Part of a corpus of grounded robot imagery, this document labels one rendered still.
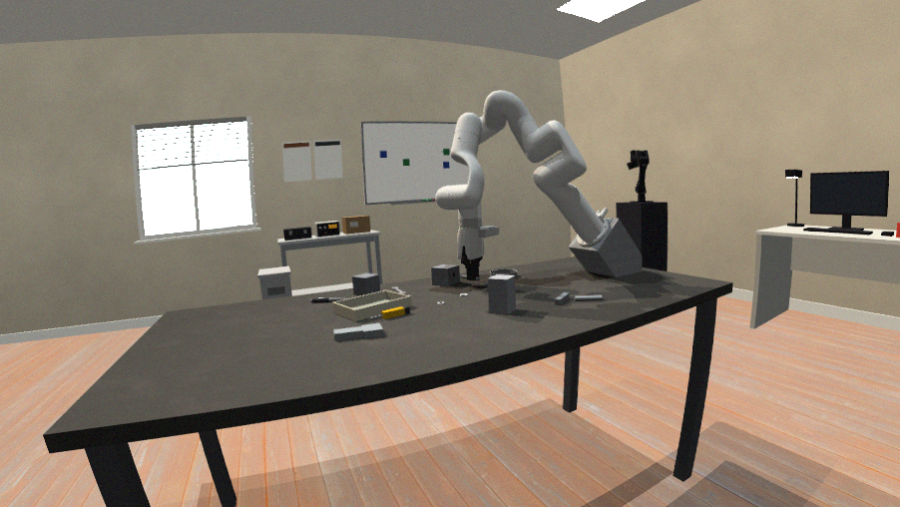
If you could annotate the cream open-top tray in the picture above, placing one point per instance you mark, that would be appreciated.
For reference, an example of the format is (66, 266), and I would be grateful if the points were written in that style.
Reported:
(366, 305)

